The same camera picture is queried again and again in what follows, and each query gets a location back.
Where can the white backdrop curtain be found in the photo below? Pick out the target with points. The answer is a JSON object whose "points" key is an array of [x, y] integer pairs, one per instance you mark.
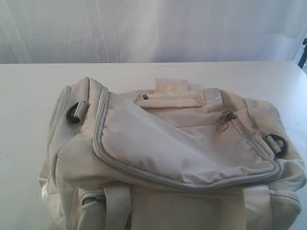
{"points": [[125, 31]]}

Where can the cream duffel bag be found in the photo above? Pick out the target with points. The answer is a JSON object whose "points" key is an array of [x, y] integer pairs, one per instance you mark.
{"points": [[169, 159]]}

